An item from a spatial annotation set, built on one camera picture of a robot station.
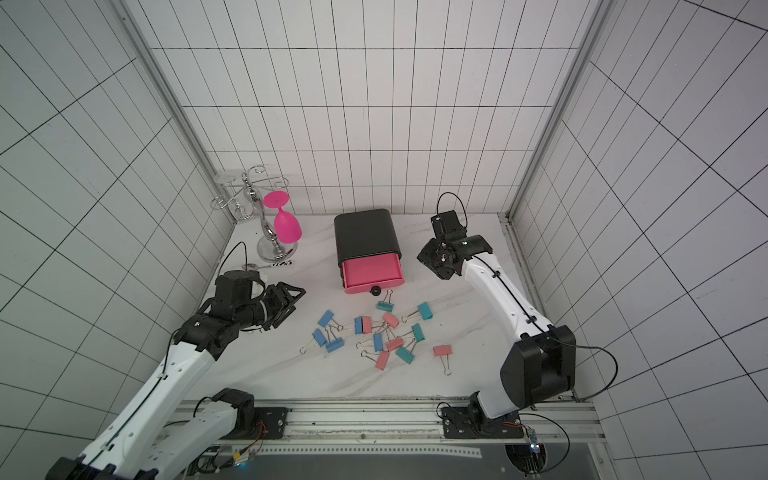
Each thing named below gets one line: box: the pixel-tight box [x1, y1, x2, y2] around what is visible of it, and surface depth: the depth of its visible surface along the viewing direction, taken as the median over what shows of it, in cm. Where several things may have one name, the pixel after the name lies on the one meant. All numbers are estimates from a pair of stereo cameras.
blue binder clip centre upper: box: [354, 316, 363, 335], surface depth 91 cm
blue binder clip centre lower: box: [360, 333, 384, 357], surface depth 88 cm
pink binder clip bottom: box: [360, 350, 390, 371], surface depth 85 cm
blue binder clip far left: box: [299, 328, 327, 354], surface depth 89 cm
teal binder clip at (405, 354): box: [395, 338, 418, 365], surface depth 86 cm
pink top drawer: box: [342, 253, 405, 296], surface depth 88 cm
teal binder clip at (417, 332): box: [397, 323, 425, 342], surface depth 90 cm
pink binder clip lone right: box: [433, 345, 453, 376], surface depth 86 cm
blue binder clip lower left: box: [325, 326, 345, 353], surface depth 87 cm
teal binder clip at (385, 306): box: [376, 289, 394, 313], surface depth 97 cm
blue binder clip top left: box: [317, 310, 344, 331], surface depth 93 cm
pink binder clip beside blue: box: [363, 317, 385, 335], surface depth 91 cm
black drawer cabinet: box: [334, 208, 402, 267], surface depth 97 cm
